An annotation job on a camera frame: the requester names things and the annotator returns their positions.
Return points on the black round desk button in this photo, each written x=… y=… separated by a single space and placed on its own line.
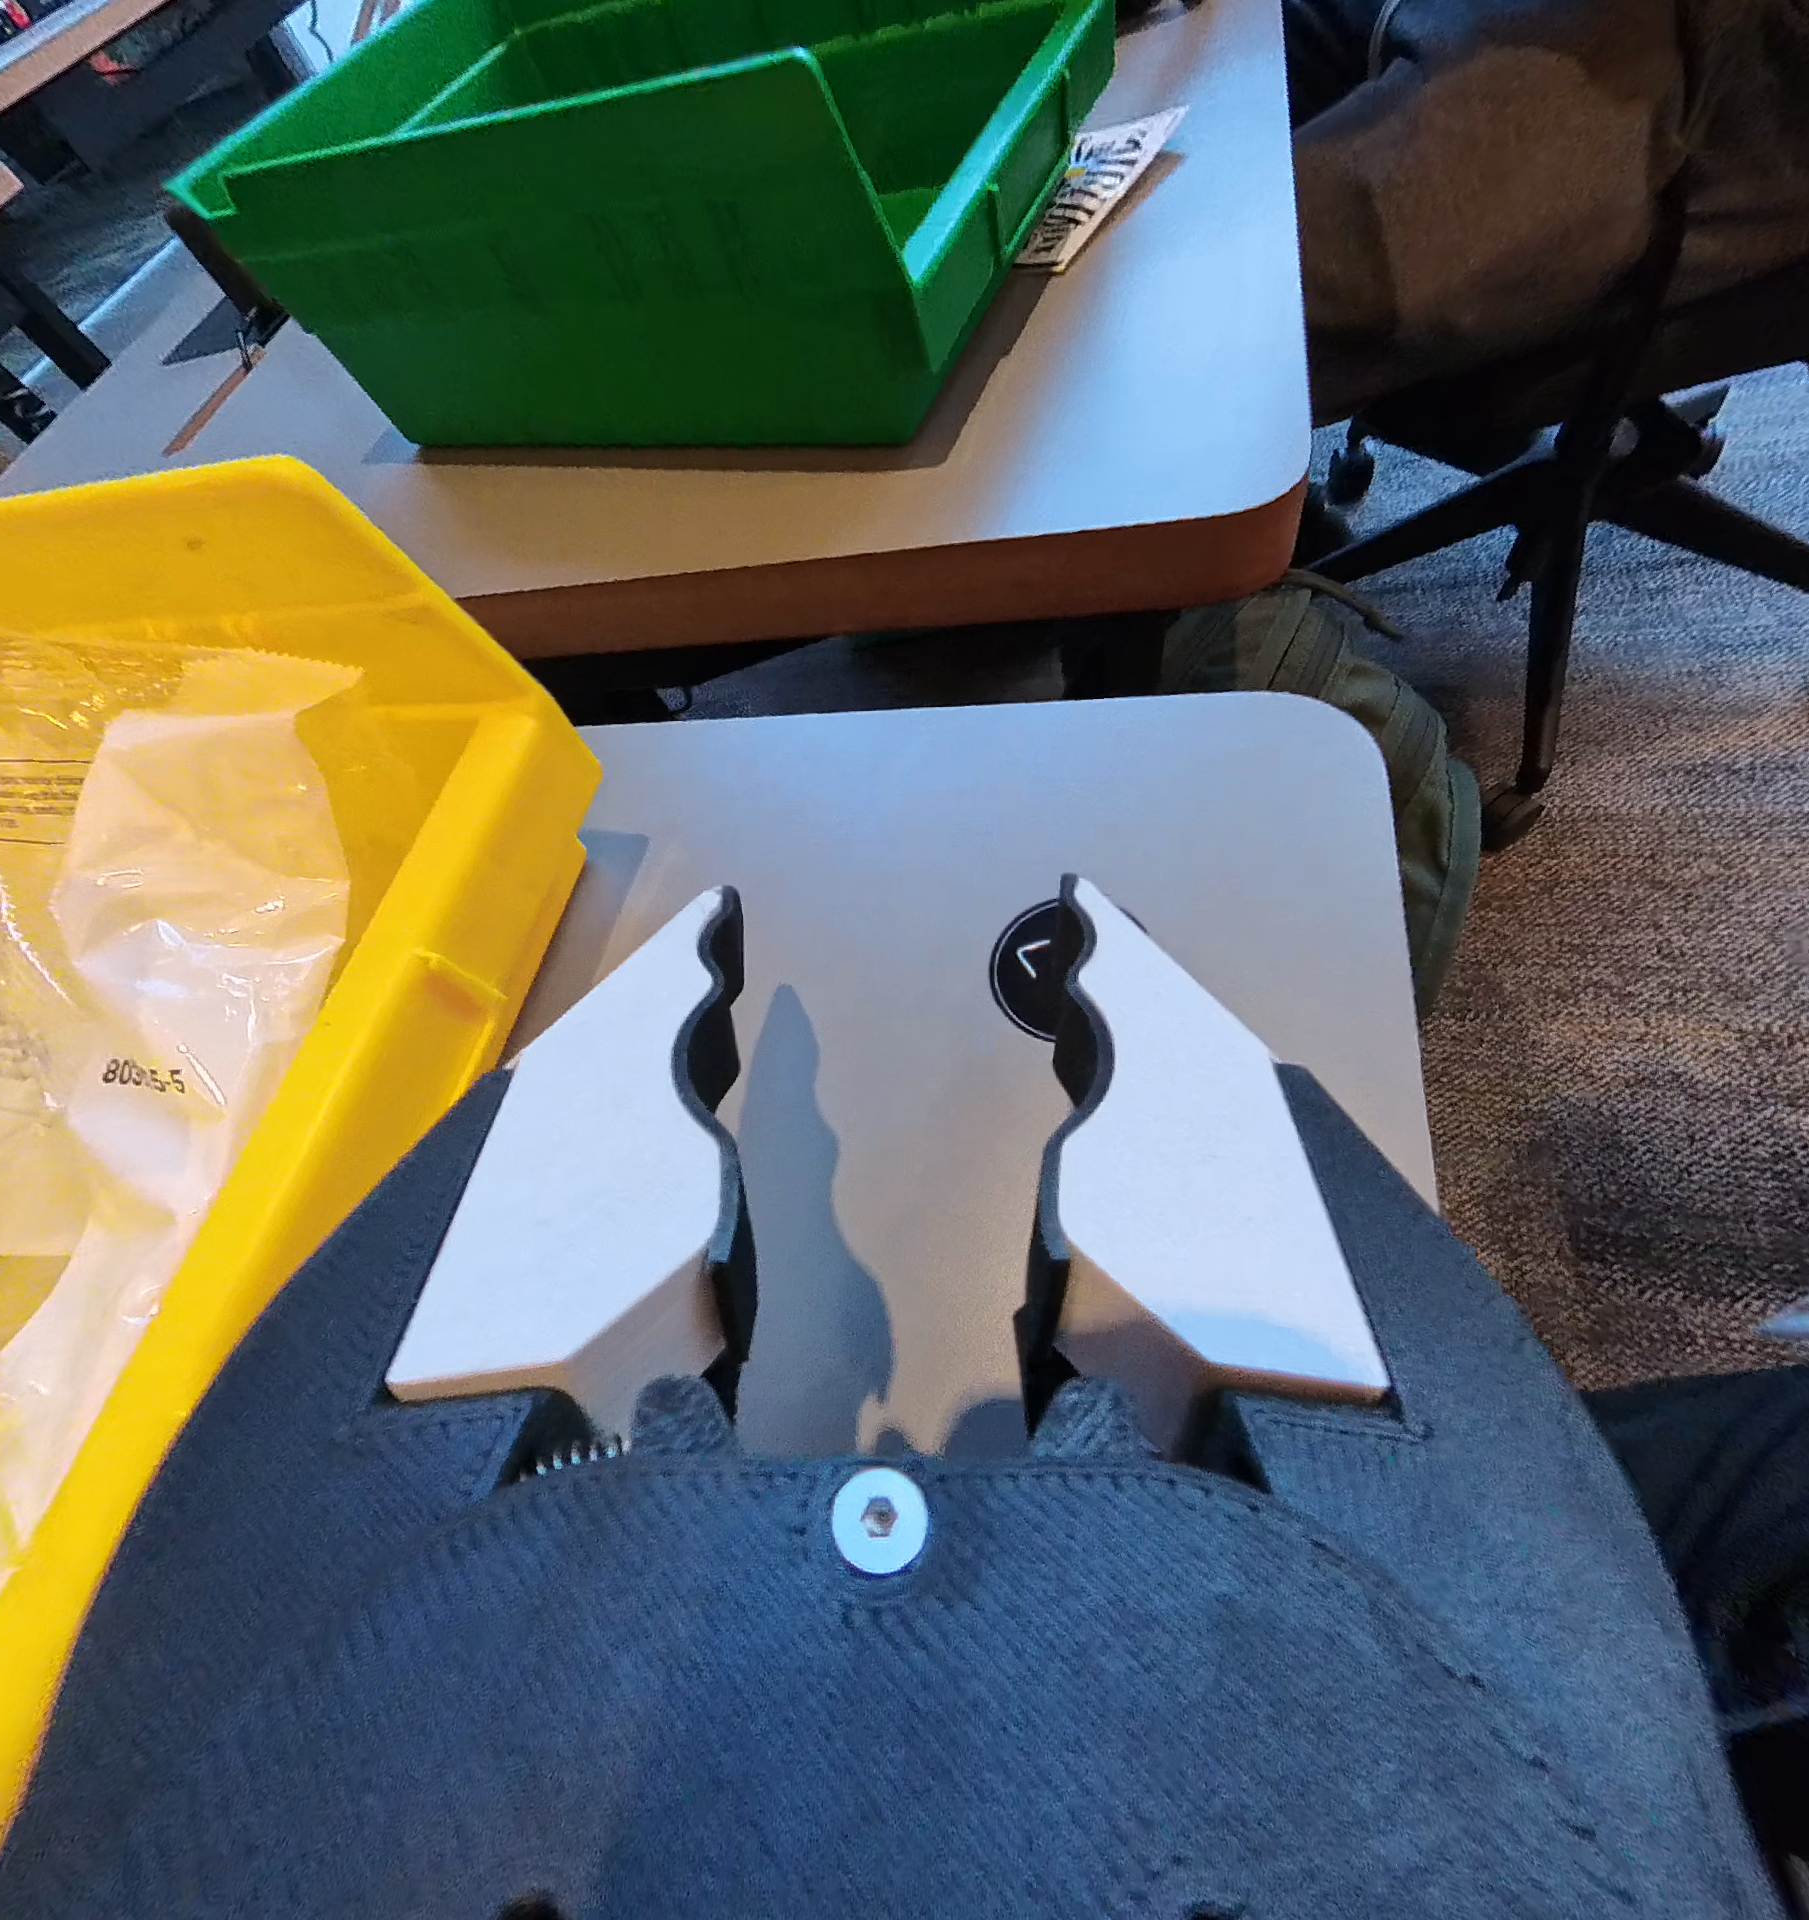
x=1031 y=974

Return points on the person's leg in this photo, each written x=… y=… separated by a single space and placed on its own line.
x=1774 y=1500

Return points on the grey table with wooden edge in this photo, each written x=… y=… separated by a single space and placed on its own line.
x=1146 y=421

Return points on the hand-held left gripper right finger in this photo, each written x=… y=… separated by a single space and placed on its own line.
x=1219 y=1201

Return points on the green backpack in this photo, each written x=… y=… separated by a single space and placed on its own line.
x=1370 y=720

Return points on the black office chair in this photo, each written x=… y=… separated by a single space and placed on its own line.
x=1558 y=601

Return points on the background table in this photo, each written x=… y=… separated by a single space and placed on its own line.
x=94 y=44

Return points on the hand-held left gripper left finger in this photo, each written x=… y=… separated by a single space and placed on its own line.
x=574 y=1201

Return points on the clear plastic bag white insert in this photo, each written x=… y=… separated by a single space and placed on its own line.
x=199 y=901

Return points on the crinkled clear plastic bag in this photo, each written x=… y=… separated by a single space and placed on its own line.
x=35 y=750

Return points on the green plastic bin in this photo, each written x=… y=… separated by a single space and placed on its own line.
x=618 y=300

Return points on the yellow plastic bin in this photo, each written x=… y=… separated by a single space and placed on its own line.
x=394 y=631

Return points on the printed sticker card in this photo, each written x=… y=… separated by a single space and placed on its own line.
x=1099 y=189

